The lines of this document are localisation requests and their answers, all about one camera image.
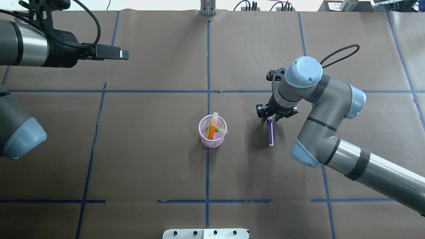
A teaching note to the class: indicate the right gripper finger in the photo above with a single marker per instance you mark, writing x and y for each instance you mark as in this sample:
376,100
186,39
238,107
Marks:
292,112
263,111

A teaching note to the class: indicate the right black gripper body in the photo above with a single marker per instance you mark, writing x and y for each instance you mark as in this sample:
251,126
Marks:
278,109

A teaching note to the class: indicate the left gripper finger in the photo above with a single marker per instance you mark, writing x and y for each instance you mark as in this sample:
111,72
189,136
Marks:
104,52

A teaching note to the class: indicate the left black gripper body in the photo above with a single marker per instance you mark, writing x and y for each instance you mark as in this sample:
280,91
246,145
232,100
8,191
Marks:
62,48

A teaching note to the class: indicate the purple highlighter pen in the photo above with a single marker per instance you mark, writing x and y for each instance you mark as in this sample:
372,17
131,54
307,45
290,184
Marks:
270,131

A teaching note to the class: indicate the green highlighter pen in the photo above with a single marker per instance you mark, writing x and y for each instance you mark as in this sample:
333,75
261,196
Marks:
217,129

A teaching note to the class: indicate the orange highlighter pen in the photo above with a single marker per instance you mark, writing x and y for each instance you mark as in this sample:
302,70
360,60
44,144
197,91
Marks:
214,118

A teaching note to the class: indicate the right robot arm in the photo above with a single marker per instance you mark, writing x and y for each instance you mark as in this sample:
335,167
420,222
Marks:
333,101

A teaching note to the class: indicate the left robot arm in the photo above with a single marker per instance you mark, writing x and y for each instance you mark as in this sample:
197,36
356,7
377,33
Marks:
28,55

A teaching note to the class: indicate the pink mesh pen holder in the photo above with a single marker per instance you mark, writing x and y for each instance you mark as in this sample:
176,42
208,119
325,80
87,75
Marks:
218,137

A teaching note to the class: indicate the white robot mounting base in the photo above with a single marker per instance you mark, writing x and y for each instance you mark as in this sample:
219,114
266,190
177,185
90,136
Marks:
207,233

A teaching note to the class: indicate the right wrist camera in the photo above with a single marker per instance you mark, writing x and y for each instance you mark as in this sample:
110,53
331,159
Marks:
277,79

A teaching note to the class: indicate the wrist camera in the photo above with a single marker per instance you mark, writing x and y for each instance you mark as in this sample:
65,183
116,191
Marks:
277,79
39,12

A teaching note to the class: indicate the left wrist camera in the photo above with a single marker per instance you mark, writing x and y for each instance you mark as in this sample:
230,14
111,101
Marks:
39,12

